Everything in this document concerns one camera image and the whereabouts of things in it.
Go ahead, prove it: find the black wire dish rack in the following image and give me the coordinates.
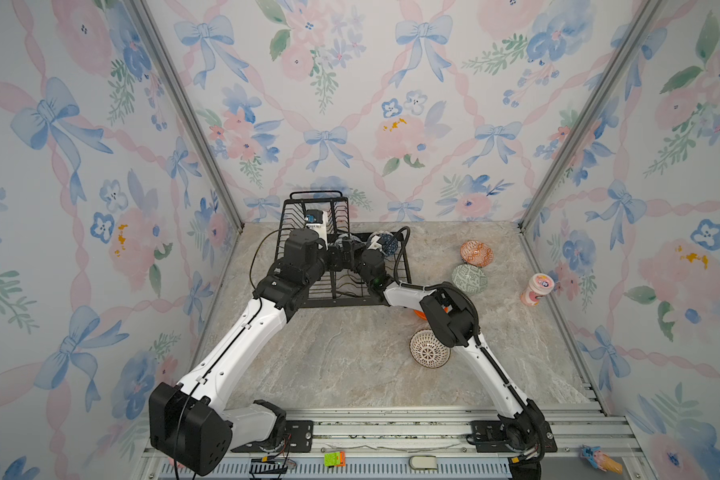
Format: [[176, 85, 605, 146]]
[[273, 189, 412, 308]]

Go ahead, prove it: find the blue floral bowl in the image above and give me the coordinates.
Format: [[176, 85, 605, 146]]
[[374, 232, 400, 258]]

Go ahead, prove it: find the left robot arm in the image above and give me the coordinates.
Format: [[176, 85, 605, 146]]
[[148, 225, 328, 476]]

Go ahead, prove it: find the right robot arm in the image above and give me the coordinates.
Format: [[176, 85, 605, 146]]
[[335, 234, 548, 463]]

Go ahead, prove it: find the green patterned bowl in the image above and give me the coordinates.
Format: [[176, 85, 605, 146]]
[[451, 263, 488, 295]]

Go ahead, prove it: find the white brown lattice bowl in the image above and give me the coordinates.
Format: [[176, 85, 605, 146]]
[[409, 329, 451, 369]]

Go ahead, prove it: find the red patterned bowl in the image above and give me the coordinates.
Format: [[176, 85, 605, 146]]
[[460, 240, 494, 268]]

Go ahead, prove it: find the pink yogurt cup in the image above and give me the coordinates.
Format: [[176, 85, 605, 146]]
[[520, 273, 556, 306]]

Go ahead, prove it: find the green orange small block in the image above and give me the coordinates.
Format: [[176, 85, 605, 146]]
[[323, 451, 346, 468]]

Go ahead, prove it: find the white small eraser block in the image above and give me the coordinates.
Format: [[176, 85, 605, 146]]
[[408, 455, 438, 471]]

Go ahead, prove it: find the ice cream cone toy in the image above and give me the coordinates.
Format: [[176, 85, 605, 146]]
[[580, 445, 623, 475]]

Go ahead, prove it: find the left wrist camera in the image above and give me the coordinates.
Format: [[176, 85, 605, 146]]
[[304, 209, 328, 241]]

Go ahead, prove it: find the aluminium corner post left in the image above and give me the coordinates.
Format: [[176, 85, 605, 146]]
[[124, 0, 244, 234]]

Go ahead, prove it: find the aluminium corner post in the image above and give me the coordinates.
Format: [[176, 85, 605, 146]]
[[518, 0, 665, 234], [124, 0, 244, 234]]

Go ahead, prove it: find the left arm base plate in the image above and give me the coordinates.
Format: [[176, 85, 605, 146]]
[[231, 420, 314, 454]]

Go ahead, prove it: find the aluminium front rail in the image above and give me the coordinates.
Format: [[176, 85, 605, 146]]
[[137, 404, 655, 480]]

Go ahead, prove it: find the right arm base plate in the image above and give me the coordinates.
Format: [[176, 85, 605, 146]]
[[467, 420, 558, 455]]

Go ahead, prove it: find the aluminium corner post right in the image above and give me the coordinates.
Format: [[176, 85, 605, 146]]
[[518, 0, 665, 234]]

